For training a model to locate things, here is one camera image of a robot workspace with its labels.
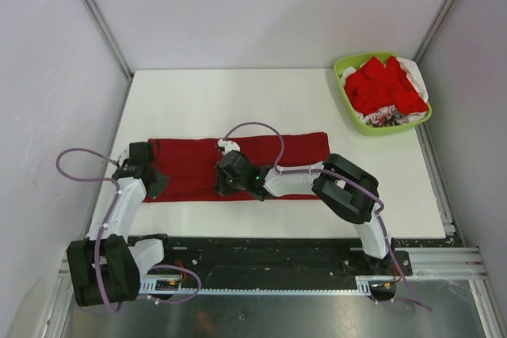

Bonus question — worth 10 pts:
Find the dark red t-shirt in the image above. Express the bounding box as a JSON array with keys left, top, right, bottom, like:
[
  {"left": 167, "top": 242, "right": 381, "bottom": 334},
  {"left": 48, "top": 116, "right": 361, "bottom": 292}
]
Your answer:
[{"left": 145, "top": 131, "right": 330, "bottom": 203}]

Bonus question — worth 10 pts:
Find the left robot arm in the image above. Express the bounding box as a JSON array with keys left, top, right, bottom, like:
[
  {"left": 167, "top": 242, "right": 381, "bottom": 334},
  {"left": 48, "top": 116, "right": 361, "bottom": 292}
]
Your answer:
[{"left": 56, "top": 142, "right": 175, "bottom": 313}]

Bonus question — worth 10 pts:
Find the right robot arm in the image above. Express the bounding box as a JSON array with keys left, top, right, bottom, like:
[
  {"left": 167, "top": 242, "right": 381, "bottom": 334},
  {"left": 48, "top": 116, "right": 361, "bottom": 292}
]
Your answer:
[{"left": 215, "top": 150, "right": 395, "bottom": 275}]

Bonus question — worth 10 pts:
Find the white floral shirt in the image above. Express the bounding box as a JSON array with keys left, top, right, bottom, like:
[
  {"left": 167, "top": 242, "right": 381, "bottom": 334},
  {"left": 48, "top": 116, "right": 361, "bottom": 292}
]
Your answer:
[{"left": 340, "top": 55, "right": 429, "bottom": 128}]

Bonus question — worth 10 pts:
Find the green plastic basket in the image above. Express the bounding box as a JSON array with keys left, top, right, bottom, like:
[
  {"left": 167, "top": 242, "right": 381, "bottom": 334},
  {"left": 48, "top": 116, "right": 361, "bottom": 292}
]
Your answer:
[{"left": 334, "top": 52, "right": 432, "bottom": 136}]

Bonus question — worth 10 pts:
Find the bright red shirt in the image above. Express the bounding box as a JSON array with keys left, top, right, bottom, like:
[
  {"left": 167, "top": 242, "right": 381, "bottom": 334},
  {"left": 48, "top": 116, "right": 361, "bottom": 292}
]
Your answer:
[{"left": 345, "top": 56, "right": 429, "bottom": 115}]

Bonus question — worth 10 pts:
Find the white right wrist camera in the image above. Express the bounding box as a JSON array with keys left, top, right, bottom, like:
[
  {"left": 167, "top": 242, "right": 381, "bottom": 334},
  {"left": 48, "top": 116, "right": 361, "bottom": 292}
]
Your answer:
[{"left": 216, "top": 139, "right": 241, "bottom": 155}]

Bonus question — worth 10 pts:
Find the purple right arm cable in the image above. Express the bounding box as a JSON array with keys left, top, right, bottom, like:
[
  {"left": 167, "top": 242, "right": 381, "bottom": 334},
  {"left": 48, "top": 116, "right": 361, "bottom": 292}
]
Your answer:
[{"left": 223, "top": 121, "right": 433, "bottom": 312}]

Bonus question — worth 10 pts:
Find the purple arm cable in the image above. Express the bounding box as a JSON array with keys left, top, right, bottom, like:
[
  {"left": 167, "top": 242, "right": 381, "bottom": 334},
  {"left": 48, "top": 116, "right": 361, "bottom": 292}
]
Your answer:
[
  {"left": 55, "top": 147, "right": 202, "bottom": 313},
  {"left": 223, "top": 121, "right": 433, "bottom": 312}
]

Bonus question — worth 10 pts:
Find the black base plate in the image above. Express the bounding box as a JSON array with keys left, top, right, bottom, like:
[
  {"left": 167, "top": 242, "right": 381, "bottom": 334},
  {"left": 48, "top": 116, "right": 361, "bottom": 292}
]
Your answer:
[{"left": 147, "top": 234, "right": 413, "bottom": 286}]

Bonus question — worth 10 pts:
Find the grey slotted cable duct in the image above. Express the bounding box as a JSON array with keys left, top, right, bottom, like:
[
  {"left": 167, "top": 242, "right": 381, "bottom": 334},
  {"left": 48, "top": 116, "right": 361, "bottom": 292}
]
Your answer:
[{"left": 139, "top": 276, "right": 395, "bottom": 296}]

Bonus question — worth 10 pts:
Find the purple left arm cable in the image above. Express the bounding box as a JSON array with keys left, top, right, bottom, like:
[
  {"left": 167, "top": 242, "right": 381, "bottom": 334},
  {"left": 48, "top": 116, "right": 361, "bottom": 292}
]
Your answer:
[{"left": 55, "top": 147, "right": 202, "bottom": 313}]

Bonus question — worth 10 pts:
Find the left corner aluminium post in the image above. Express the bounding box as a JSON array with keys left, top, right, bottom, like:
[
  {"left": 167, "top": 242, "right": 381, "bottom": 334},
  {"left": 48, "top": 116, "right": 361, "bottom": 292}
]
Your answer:
[{"left": 81, "top": 0, "right": 133, "bottom": 81}]

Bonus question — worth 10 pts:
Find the corner aluminium post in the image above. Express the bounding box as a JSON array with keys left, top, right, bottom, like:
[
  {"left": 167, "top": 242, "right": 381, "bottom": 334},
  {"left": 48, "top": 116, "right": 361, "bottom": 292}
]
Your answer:
[
  {"left": 413, "top": 0, "right": 458, "bottom": 63},
  {"left": 81, "top": 0, "right": 133, "bottom": 81}
]

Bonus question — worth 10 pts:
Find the right corner aluminium post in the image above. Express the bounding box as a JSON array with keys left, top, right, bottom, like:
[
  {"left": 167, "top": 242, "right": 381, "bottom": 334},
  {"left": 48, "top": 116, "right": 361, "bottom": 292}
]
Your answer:
[{"left": 413, "top": 0, "right": 458, "bottom": 63}]

